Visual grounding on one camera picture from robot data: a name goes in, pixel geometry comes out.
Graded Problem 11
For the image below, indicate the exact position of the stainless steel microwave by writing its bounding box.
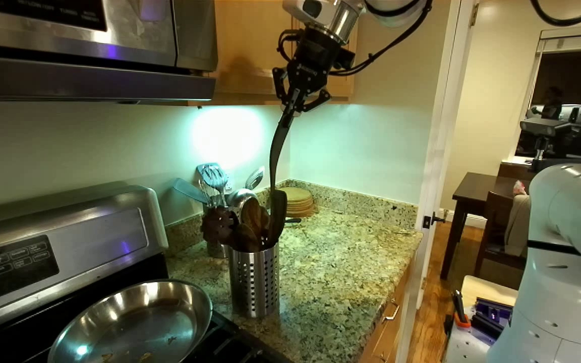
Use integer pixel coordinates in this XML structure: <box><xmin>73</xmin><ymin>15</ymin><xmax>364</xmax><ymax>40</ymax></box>
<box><xmin>0</xmin><ymin>0</ymin><xmax>220</xmax><ymax>104</ymax></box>

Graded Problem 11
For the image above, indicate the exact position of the stainless steel stove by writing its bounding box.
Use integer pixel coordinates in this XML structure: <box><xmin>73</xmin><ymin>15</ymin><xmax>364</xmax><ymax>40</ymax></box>
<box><xmin>0</xmin><ymin>182</ymin><xmax>294</xmax><ymax>363</ymax></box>

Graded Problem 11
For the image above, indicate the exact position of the round wooden trivet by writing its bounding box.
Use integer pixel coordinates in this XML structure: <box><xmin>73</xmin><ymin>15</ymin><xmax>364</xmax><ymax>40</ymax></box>
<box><xmin>283</xmin><ymin>183</ymin><xmax>320</xmax><ymax>221</ymax></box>

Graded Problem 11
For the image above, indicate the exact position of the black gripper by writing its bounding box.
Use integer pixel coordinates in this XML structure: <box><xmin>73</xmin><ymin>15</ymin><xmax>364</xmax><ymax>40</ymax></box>
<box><xmin>273</xmin><ymin>28</ymin><xmax>357</xmax><ymax>115</ymax></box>

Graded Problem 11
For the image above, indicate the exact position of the wooden wall cabinet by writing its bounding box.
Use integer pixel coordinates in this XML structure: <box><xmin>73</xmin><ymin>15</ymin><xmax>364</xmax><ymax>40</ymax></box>
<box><xmin>209</xmin><ymin>0</ymin><xmax>361</xmax><ymax>107</ymax></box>

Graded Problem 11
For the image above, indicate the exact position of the red black tool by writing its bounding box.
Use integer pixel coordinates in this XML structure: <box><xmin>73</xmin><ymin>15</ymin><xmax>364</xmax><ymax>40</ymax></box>
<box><xmin>450</xmin><ymin>288</ymin><xmax>474</xmax><ymax>332</ymax></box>

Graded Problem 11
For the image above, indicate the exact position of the white robot cart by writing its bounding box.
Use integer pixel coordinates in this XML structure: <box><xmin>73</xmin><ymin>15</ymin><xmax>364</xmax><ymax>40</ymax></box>
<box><xmin>442</xmin><ymin>272</ymin><xmax>520</xmax><ymax>363</ymax></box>

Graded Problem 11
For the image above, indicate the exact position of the brown wooden utensil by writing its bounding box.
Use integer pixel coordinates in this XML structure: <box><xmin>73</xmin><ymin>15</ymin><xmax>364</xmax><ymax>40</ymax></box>
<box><xmin>199</xmin><ymin>206</ymin><xmax>240</xmax><ymax>247</ymax></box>

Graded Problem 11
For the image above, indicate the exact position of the dark background appliance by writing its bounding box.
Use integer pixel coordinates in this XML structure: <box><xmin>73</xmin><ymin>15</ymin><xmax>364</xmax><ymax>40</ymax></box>
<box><xmin>514</xmin><ymin>98</ymin><xmax>581</xmax><ymax>172</ymax></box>

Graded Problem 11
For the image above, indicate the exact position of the perforated steel utensil holder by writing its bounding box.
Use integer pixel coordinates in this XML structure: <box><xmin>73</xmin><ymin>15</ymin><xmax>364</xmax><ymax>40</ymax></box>
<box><xmin>227</xmin><ymin>240</ymin><xmax>283</xmax><ymax>321</ymax></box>

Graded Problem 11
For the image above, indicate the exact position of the dark wooden spatula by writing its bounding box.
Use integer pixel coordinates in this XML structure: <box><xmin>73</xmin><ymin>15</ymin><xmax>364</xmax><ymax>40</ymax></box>
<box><xmin>266</xmin><ymin>89</ymin><xmax>307</xmax><ymax>204</ymax></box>

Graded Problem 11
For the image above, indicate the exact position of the purple lit device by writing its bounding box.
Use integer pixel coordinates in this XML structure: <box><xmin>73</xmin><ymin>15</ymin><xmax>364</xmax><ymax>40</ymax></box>
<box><xmin>471</xmin><ymin>297</ymin><xmax>516</xmax><ymax>338</ymax></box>

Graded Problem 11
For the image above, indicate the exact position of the blue slotted spatula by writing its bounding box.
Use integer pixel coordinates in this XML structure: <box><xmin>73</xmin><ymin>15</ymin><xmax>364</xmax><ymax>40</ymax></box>
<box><xmin>193</xmin><ymin>160</ymin><xmax>232</xmax><ymax>198</ymax></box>

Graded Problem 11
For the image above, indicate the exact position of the wooden base cabinet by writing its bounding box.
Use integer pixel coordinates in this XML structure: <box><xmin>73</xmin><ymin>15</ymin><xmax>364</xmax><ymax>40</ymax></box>
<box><xmin>355</xmin><ymin>258</ymin><xmax>422</xmax><ymax>363</ymax></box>

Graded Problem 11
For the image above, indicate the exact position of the black door latch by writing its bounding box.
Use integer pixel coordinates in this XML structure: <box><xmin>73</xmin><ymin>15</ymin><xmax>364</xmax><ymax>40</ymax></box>
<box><xmin>420</xmin><ymin>209</ymin><xmax>442</xmax><ymax>231</ymax></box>

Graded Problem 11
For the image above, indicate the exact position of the dark wooden spoon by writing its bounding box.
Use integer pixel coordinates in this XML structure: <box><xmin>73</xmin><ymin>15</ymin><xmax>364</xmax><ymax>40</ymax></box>
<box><xmin>239</xmin><ymin>195</ymin><xmax>273</xmax><ymax>251</ymax></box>

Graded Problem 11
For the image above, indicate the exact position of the dark wooden table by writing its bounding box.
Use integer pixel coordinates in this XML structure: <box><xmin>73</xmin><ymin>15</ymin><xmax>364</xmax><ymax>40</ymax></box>
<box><xmin>439</xmin><ymin>169</ymin><xmax>502</xmax><ymax>281</ymax></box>

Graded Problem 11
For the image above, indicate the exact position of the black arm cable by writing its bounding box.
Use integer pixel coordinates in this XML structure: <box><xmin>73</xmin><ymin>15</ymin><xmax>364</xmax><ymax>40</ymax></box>
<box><xmin>529</xmin><ymin>0</ymin><xmax>581</xmax><ymax>28</ymax></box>

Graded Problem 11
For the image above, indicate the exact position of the light blue turner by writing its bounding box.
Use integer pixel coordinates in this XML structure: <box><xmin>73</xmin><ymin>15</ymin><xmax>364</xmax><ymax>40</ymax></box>
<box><xmin>168</xmin><ymin>176</ymin><xmax>211</xmax><ymax>206</ymax></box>

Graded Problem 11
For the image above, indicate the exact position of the dark wooden chair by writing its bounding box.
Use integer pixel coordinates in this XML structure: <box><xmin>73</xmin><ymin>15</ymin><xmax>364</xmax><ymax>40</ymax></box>
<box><xmin>473</xmin><ymin>176</ymin><xmax>537</xmax><ymax>278</ymax></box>

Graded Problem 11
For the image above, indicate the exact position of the steel frying pan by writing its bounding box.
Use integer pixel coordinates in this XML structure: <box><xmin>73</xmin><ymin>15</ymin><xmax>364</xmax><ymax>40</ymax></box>
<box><xmin>47</xmin><ymin>278</ymin><xmax>216</xmax><ymax>363</ymax></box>

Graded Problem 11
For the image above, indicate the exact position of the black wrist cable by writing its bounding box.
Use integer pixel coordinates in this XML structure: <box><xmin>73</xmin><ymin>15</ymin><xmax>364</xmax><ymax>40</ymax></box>
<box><xmin>334</xmin><ymin>0</ymin><xmax>435</xmax><ymax>78</ymax></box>

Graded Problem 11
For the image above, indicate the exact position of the steel spoon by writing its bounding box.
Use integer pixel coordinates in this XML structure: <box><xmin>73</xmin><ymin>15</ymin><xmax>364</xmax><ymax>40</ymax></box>
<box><xmin>243</xmin><ymin>164</ymin><xmax>266</xmax><ymax>193</ymax></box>

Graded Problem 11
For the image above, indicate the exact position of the beige cloth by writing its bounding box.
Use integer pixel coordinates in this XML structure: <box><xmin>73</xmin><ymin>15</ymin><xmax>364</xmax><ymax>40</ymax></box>
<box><xmin>502</xmin><ymin>180</ymin><xmax>535</xmax><ymax>260</ymax></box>

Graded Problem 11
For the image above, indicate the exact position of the steel ladle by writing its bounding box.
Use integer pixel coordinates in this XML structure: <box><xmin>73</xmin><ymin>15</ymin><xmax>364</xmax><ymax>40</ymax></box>
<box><xmin>229</xmin><ymin>187</ymin><xmax>258</xmax><ymax>212</ymax></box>

